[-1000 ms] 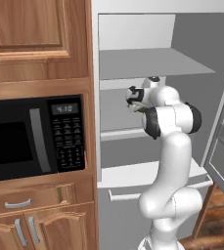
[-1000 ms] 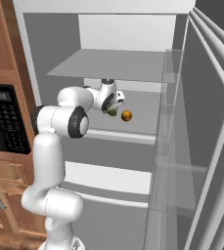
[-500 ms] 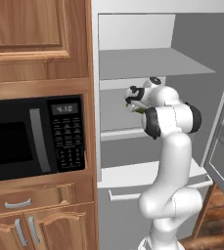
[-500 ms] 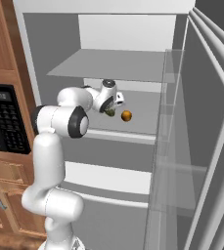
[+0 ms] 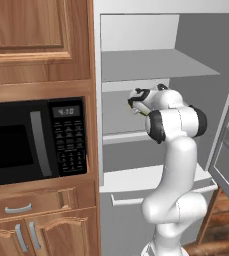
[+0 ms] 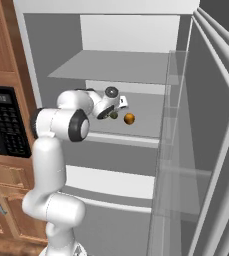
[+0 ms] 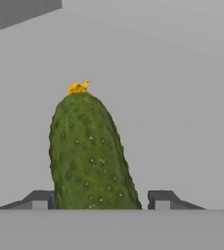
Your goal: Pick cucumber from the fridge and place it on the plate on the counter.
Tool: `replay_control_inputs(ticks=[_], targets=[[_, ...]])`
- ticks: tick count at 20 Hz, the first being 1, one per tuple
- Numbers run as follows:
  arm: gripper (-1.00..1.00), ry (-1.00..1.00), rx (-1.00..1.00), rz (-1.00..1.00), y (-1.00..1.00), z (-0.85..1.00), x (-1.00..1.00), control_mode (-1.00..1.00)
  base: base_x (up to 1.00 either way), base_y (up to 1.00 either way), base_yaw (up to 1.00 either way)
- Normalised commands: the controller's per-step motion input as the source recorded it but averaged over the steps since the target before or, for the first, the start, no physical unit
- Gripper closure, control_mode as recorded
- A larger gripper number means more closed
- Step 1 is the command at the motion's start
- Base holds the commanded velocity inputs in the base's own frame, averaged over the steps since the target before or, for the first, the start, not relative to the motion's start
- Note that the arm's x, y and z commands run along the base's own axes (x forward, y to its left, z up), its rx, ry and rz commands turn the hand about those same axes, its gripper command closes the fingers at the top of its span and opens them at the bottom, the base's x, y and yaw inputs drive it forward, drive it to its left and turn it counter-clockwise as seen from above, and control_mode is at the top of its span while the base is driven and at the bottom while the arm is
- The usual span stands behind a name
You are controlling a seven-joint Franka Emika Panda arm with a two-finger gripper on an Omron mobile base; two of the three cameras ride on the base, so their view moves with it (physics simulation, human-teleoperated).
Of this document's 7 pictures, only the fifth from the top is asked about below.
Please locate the grey fridge shelf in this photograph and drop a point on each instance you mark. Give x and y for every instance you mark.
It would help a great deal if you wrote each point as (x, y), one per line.
(146, 65)

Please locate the small wooden cupboard door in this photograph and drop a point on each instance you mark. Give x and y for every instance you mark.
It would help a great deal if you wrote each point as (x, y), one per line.
(1, 241)
(66, 233)

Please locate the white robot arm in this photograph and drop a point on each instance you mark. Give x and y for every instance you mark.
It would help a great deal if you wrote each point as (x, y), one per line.
(179, 166)

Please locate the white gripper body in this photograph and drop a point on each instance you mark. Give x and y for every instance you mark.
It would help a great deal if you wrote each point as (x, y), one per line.
(136, 104)

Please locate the white fridge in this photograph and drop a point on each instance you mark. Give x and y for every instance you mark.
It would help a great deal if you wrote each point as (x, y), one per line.
(136, 33)

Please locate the black microwave oven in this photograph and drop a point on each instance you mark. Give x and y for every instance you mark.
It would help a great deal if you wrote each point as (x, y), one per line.
(19, 143)

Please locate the white fridge drawer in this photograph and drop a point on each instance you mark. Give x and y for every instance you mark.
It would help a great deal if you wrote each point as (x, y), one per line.
(126, 226)

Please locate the large wooden cupboard door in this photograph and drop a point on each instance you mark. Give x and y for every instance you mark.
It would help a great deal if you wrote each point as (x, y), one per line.
(32, 36)

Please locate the wooden drawer front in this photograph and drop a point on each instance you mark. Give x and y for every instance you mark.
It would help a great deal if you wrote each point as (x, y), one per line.
(42, 201)

